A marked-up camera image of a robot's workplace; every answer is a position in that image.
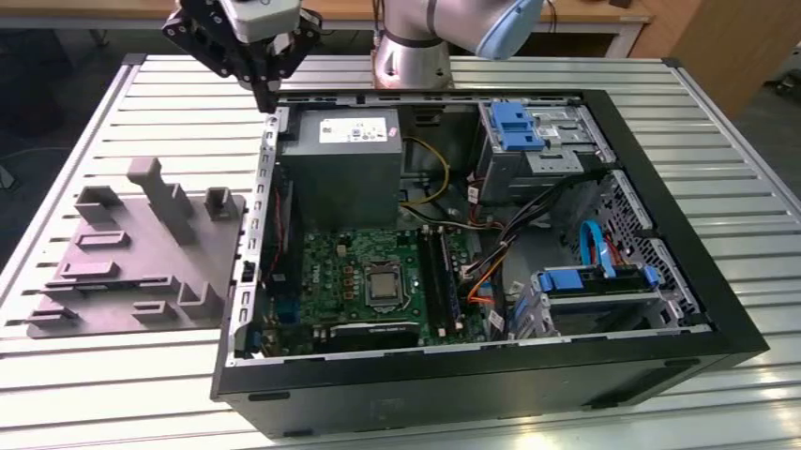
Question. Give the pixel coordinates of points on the grey parts rack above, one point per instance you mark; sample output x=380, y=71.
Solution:
x=157, y=262

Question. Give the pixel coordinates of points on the silver disk bay cage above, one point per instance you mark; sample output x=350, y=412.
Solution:
x=601, y=300

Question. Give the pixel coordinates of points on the CPU socket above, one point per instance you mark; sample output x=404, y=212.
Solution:
x=384, y=266

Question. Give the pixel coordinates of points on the blue disk carrier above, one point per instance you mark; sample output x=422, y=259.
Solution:
x=566, y=281

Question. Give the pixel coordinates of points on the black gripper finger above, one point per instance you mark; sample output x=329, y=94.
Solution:
x=306, y=33
x=201, y=42

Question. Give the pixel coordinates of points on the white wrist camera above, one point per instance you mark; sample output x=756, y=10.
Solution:
x=263, y=19

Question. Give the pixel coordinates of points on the blue drive bay latch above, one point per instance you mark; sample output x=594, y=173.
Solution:
x=516, y=126

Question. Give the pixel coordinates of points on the wooden desk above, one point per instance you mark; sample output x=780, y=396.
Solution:
x=582, y=14

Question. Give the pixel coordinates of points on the green motherboard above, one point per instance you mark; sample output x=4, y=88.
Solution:
x=326, y=253

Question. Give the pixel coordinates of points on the black office chair base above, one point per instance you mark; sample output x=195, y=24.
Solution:
x=788, y=84

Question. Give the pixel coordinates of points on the grey power supply unit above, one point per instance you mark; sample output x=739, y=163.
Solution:
x=338, y=164

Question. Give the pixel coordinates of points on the wooden cabinet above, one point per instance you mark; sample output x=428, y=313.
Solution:
x=739, y=47

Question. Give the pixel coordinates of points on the black graphics card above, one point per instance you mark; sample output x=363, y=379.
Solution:
x=376, y=330

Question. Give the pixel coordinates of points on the silver drive bay cage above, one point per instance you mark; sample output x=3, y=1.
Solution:
x=557, y=164

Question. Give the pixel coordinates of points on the silver CPU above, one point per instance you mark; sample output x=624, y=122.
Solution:
x=384, y=286

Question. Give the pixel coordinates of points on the black RAM slot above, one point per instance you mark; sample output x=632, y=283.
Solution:
x=429, y=272

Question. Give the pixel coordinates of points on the black PC case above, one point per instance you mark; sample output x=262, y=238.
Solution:
x=438, y=398

